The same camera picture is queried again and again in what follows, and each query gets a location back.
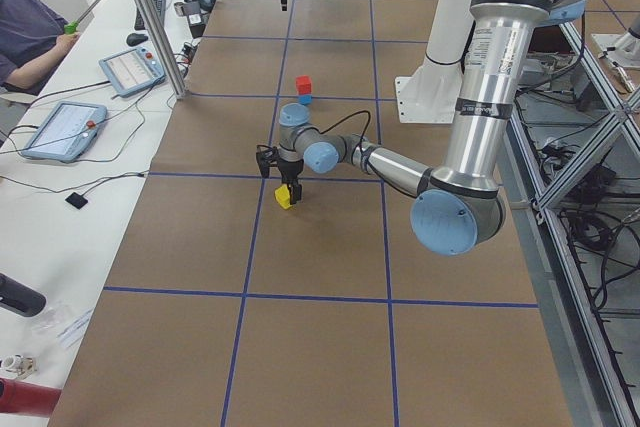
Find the yellow block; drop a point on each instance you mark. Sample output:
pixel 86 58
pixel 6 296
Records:
pixel 283 197

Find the blue block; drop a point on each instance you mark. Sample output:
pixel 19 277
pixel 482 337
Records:
pixel 305 99

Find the red block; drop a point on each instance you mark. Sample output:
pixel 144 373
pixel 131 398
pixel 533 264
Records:
pixel 303 85

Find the black keyboard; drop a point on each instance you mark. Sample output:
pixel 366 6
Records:
pixel 159 7

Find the black computer mouse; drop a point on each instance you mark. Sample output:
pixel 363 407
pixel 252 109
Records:
pixel 135 39

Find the upper teach pendant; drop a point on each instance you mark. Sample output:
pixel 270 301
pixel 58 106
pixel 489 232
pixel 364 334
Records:
pixel 132 71

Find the teach pendant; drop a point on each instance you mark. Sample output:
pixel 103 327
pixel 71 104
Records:
pixel 132 71
pixel 66 133

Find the small black square pad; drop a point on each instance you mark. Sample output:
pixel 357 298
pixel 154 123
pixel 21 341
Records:
pixel 77 200

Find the lower teach pendant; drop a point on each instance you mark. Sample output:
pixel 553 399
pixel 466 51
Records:
pixel 66 133

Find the seated person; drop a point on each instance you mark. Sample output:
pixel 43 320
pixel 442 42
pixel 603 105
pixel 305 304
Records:
pixel 33 45

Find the black bottle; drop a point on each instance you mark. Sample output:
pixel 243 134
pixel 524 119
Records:
pixel 20 299

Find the red bottle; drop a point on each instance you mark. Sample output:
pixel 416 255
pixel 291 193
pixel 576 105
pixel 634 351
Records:
pixel 26 399

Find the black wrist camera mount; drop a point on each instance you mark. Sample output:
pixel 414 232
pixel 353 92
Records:
pixel 267 158

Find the aluminium frame post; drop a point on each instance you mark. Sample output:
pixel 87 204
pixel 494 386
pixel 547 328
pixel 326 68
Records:
pixel 163 47

